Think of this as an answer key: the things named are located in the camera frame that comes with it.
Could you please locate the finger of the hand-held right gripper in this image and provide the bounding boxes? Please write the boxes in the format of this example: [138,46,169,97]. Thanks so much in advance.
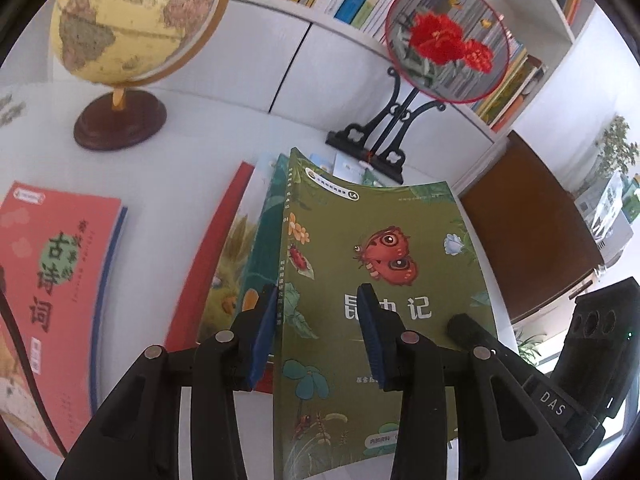
[446,312,538,391]

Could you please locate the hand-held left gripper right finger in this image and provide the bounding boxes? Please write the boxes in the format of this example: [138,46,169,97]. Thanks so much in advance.
[356,282,581,480]

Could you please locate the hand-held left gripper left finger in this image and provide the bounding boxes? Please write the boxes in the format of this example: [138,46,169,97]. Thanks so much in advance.
[55,282,281,480]

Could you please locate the red book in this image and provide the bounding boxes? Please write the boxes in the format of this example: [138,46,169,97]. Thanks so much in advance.
[164,161,258,356]

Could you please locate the olive green butterfly book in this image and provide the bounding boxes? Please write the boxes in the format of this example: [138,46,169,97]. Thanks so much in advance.
[272,147,498,480]

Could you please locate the light blue poetry book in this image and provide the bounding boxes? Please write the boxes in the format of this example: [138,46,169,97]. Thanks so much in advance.
[307,151,336,176]

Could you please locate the salmon pink book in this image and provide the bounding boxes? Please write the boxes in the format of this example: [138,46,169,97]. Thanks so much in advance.
[0,180,128,456]

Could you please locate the green plant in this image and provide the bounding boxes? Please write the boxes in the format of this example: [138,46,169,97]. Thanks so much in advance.
[515,330,548,366]
[595,115,640,186]

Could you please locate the brown wooden panel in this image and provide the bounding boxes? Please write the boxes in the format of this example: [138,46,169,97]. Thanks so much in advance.
[457,130,606,326]

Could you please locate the white box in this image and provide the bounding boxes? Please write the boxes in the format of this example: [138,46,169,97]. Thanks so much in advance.
[575,175,638,261]

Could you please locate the white bookshelf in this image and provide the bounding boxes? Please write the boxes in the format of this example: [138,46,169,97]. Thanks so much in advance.
[220,0,598,136]

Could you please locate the round embroidered flower fan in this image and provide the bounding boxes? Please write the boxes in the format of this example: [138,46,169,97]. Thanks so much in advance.
[384,0,512,105]

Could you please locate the yellow globe on wooden base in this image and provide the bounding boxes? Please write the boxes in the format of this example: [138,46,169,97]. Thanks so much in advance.
[50,0,233,152]

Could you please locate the black cable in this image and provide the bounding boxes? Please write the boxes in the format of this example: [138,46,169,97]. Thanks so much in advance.
[0,265,68,458]

